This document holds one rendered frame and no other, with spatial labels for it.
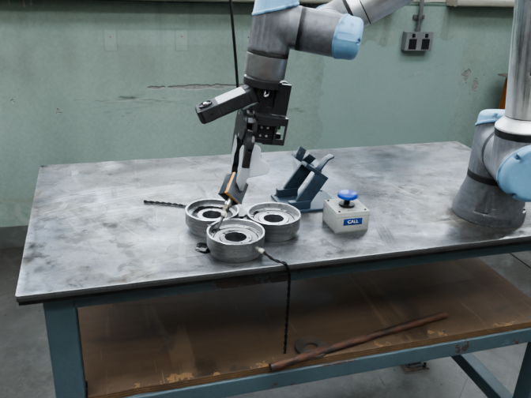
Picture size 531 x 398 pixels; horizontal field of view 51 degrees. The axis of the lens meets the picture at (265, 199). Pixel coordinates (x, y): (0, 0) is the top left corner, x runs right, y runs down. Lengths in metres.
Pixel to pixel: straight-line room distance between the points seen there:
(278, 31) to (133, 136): 1.75
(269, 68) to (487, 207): 0.55
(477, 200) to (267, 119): 0.49
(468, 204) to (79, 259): 0.79
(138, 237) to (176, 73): 1.61
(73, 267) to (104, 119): 1.68
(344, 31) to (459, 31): 2.17
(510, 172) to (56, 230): 0.84
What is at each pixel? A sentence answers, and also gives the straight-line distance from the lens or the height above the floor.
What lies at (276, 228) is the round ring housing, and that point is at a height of 0.83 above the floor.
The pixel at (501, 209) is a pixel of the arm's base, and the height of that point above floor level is 0.84.
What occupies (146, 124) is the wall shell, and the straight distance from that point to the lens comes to 2.66.
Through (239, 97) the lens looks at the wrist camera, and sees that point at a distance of 1.02.
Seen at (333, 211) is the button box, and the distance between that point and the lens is 1.12.
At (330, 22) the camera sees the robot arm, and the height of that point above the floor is 1.20.
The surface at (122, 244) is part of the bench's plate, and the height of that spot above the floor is 0.80.
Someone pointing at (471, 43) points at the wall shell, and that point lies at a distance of 3.20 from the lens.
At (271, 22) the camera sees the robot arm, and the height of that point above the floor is 1.20.
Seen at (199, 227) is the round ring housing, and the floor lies 0.83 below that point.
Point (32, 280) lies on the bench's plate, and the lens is 1.00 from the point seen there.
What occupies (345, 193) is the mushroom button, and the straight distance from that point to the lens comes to 1.12.
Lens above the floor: 1.30
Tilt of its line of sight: 23 degrees down
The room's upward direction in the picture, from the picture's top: 2 degrees clockwise
